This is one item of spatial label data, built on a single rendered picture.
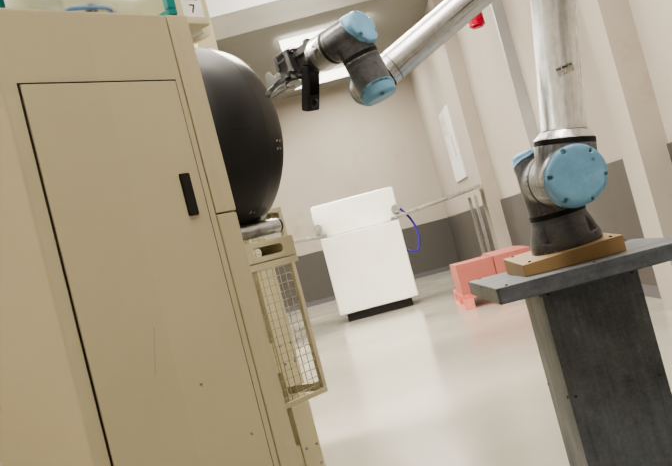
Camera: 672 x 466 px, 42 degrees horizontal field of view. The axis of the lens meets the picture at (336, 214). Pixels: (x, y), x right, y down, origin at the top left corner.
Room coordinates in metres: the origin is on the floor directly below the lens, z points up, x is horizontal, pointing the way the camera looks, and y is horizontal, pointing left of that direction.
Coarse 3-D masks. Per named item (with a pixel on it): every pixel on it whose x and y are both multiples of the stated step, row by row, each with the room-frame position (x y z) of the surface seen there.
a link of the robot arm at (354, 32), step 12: (360, 12) 2.10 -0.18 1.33; (336, 24) 2.10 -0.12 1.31; (348, 24) 2.06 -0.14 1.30; (360, 24) 2.08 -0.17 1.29; (372, 24) 2.11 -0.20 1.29; (324, 36) 2.12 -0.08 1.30; (336, 36) 2.09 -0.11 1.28; (348, 36) 2.07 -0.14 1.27; (360, 36) 2.06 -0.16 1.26; (372, 36) 2.09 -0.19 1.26; (324, 48) 2.12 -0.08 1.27; (336, 48) 2.11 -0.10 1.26; (348, 48) 2.09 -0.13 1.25; (360, 48) 2.08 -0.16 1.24; (336, 60) 2.14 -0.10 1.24
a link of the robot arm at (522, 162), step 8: (528, 152) 2.27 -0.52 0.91; (512, 160) 2.34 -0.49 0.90; (520, 160) 2.29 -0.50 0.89; (528, 160) 2.28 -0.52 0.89; (520, 168) 2.30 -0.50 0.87; (528, 168) 2.26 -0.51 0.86; (520, 176) 2.31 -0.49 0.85; (528, 176) 2.24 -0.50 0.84; (520, 184) 2.32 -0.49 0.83; (528, 184) 2.25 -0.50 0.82; (528, 192) 2.27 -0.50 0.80; (528, 200) 2.31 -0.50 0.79; (536, 200) 2.26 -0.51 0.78; (528, 208) 2.33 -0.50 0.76; (536, 208) 2.30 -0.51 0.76; (544, 208) 2.28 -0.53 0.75; (552, 208) 2.27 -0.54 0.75; (560, 208) 2.27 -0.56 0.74; (528, 216) 2.35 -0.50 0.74; (536, 216) 2.30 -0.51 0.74
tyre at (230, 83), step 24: (216, 72) 2.33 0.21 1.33; (240, 72) 2.40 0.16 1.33; (216, 96) 2.28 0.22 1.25; (240, 96) 2.34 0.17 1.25; (264, 96) 2.40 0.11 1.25; (216, 120) 2.26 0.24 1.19; (240, 120) 2.31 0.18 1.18; (264, 120) 2.37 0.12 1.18; (240, 144) 2.30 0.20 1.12; (264, 144) 2.37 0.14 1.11; (240, 168) 2.31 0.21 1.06; (264, 168) 2.38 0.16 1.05; (240, 192) 2.34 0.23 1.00; (264, 192) 2.42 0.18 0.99; (240, 216) 2.41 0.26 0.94; (264, 216) 2.51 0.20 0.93
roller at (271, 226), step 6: (258, 222) 2.48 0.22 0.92; (264, 222) 2.49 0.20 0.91; (270, 222) 2.50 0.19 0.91; (276, 222) 2.52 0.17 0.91; (282, 222) 2.53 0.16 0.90; (240, 228) 2.41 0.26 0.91; (246, 228) 2.43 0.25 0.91; (252, 228) 2.44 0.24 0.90; (258, 228) 2.46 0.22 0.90; (264, 228) 2.48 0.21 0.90; (270, 228) 2.49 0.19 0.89; (276, 228) 2.51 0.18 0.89; (282, 228) 2.53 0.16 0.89; (246, 234) 2.42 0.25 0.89; (252, 234) 2.44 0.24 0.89; (258, 234) 2.46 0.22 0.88; (264, 234) 2.48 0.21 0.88; (270, 234) 2.51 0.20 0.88
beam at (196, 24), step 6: (204, 0) 2.94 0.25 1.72; (180, 6) 2.86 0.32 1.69; (204, 6) 2.94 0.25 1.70; (180, 12) 2.85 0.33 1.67; (204, 12) 2.93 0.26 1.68; (192, 18) 2.88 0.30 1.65; (198, 18) 2.90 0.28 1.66; (204, 18) 2.93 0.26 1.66; (192, 24) 2.89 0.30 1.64; (198, 24) 2.91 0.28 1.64; (204, 24) 2.93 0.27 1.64; (192, 30) 2.95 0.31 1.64; (198, 30) 2.97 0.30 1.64
